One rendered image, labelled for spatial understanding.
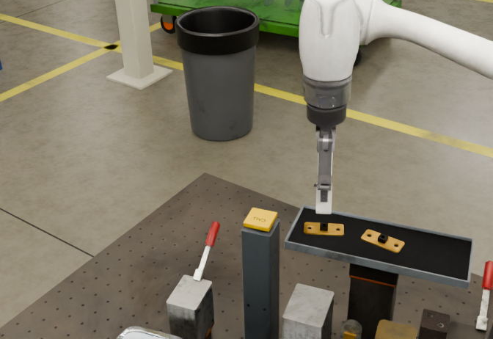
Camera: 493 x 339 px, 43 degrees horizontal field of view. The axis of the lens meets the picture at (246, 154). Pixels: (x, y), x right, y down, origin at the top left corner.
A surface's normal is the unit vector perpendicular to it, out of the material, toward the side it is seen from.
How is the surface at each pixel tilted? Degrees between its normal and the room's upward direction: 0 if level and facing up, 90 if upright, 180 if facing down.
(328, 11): 72
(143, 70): 90
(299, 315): 0
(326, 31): 82
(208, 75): 93
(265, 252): 90
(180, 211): 0
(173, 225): 0
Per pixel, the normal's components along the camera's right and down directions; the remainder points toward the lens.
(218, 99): -0.04, 0.57
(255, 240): -0.35, 0.50
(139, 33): 0.82, 0.29
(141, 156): -0.02, -0.85
